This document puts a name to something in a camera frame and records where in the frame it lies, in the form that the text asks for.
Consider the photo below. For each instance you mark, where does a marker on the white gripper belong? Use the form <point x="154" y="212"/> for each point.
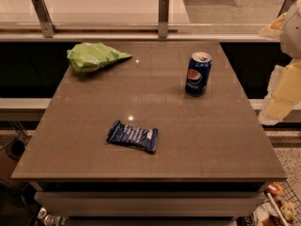
<point x="292" y="32"/>

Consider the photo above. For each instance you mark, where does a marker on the blue rxbar blueberry wrapper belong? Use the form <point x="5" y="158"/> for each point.
<point x="135" y="137"/>

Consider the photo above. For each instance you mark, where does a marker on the green rice chip bag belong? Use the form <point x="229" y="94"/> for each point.
<point x="90" y="57"/>

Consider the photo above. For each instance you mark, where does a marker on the blue pepsi can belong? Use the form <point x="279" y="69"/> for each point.
<point x="199" y="67"/>

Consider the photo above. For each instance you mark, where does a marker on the items under table left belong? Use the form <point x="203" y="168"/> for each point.
<point x="50" y="220"/>

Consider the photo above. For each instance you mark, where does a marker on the right metal railing bracket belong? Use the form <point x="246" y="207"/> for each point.
<point x="289" y="6"/>

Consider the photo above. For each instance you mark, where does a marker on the metal railing bracket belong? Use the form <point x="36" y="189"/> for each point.
<point x="46" y="25"/>
<point x="163" y="15"/>
<point x="289" y="6"/>

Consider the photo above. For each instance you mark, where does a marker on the middle metal railing bracket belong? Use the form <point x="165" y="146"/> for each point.
<point x="163" y="15"/>

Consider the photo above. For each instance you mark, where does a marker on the wire basket with items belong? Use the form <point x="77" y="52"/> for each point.
<point x="281" y="207"/>

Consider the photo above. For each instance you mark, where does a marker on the left metal railing bracket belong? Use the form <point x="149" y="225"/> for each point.
<point x="46" y="25"/>

